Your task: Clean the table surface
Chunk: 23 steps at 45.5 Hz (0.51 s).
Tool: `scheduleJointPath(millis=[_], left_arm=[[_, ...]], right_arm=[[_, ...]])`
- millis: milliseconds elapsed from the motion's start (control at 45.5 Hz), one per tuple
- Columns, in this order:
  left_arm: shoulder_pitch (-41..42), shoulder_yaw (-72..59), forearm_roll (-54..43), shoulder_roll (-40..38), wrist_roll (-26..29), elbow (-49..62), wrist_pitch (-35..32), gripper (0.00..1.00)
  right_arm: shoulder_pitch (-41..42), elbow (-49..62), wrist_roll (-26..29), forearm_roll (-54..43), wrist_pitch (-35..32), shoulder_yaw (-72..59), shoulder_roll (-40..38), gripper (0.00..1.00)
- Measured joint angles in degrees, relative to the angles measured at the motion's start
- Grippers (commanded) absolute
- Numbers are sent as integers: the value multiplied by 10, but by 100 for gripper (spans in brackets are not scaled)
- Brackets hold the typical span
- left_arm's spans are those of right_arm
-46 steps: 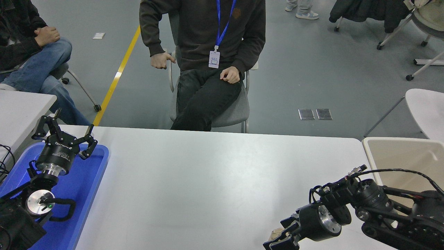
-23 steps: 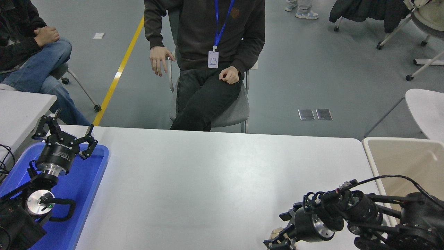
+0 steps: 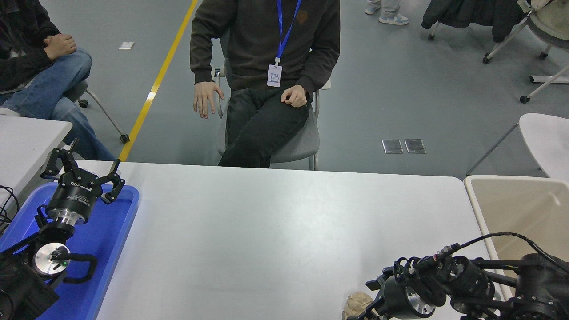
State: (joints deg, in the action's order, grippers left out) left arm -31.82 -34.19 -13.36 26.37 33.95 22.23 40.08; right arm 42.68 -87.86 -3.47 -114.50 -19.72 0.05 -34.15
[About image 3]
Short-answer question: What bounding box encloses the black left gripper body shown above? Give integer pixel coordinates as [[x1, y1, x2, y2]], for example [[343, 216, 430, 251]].
[[46, 171, 104, 222]]

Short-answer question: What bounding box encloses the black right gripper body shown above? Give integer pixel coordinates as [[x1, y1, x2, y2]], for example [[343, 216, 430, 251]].
[[382, 276, 417, 320]]

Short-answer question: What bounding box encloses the tan paper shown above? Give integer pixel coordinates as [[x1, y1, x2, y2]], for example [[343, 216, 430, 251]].
[[342, 291, 375, 320]]

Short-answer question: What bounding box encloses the jeans person's left hand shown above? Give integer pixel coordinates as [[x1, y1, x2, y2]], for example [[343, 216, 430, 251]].
[[44, 34, 77, 56]]

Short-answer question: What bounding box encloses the lanyard person's right hand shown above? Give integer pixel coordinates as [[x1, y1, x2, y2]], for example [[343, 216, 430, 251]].
[[193, 81, 225, 119]]

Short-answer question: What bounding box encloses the lanyard person's left hand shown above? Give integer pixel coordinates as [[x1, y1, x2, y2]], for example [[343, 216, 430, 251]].
[[281, 84, 309, 108]]

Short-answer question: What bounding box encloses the white side table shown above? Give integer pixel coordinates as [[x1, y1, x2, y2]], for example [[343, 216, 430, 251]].
[[0, 115, 73, 209]]

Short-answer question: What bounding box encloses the blue plastic tray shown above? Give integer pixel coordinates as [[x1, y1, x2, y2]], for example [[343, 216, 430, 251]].
[[0, 181, 140, 320]]

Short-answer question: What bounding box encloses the grey wheeled office chair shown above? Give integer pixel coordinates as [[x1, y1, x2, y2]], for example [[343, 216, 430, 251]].
[[62, 80, 131, 144]]

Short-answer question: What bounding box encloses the seated person in jeans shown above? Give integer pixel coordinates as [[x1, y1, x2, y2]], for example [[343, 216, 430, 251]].
[[0, 0, 117, 161]]

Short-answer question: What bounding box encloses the large pale bin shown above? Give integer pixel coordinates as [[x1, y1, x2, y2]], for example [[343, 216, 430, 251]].
[[464, 175, 569, 303]]

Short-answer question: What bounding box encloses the grey chair with metal legs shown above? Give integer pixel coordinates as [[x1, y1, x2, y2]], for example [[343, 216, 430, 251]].
[[214, 58, 332, 171]]

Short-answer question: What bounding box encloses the white shell chair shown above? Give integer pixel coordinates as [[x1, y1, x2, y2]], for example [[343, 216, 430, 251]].
[[465, 113, 569, 182]]

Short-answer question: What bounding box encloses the white-legged office chair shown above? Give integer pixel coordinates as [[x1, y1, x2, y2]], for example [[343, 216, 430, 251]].
[[428, 20, 512, 63]]

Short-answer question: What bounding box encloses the white wheeled chair base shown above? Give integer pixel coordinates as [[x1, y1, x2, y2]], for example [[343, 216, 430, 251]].
[[519, 62, 569, 104]]

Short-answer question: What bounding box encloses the standing person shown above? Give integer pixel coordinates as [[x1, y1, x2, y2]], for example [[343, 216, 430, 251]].
[[365, 0, 409, 26]]

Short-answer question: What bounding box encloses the dark coat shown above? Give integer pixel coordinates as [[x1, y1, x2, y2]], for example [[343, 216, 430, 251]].
[[421, 0, 530, 43]]

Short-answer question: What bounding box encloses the grey chair with white legs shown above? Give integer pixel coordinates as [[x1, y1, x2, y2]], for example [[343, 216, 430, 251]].
[[482, 0, 569, 64]]

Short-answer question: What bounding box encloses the black cable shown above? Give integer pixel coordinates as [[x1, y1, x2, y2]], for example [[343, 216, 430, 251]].
[[0, 184, 20, 234]]

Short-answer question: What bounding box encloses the seated person with lanyard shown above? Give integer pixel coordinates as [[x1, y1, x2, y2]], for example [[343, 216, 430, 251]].
[[190, 0, 341, 168]]

